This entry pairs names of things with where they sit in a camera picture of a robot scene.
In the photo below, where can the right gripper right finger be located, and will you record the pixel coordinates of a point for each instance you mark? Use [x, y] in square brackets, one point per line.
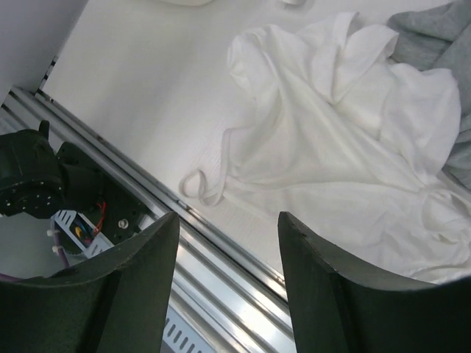
[341, 303]

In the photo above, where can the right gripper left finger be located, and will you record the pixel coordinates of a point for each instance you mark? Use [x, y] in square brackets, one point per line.
[114, 302]

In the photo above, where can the white tank top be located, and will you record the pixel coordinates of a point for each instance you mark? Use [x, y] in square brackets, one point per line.
[349, 143]

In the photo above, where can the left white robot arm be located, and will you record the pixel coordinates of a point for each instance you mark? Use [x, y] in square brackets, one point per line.
[42, 183]

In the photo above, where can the grey tank top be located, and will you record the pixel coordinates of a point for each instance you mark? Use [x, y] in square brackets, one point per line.
[440, 38]

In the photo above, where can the white clothes rack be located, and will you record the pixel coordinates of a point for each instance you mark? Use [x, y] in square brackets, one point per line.
[294, 3]

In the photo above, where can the white slotted cable duct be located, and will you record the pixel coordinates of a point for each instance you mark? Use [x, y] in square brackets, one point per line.
[178, 334]

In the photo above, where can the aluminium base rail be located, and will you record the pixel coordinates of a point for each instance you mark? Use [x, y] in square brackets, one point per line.
[223, 299]

